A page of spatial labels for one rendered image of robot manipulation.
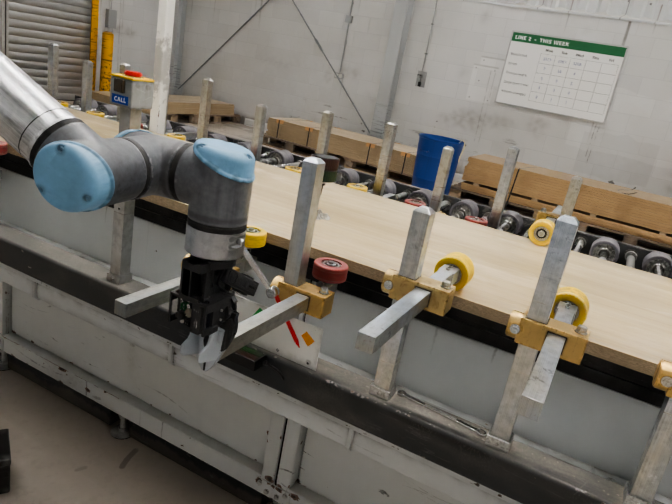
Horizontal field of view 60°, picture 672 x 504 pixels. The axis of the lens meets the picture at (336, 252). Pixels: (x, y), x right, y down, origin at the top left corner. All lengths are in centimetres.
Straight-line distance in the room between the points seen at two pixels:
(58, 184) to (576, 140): 775
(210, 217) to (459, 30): 802
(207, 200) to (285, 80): 920
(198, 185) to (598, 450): 101
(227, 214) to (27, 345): 166
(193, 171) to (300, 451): 108
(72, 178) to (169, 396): 129
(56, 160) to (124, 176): 8
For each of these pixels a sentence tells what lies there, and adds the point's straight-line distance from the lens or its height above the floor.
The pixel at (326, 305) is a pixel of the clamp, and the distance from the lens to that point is 124.
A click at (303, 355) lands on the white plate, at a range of 129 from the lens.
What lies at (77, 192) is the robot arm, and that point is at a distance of 80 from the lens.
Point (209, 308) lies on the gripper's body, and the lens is 90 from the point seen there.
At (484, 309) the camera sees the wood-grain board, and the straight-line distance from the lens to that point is 131.
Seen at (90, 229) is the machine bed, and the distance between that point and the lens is 198.
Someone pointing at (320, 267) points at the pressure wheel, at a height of 90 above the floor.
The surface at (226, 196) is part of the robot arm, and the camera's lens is 85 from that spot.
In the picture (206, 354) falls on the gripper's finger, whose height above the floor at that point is 86.
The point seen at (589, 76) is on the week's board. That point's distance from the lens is 826.
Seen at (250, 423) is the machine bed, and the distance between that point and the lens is 182.
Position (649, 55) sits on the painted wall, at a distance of 824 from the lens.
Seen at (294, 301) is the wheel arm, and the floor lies 86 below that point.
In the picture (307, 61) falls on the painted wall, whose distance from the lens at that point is 981.
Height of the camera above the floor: 134
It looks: 18 degrees down
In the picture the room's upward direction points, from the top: 11 degrees clockwise
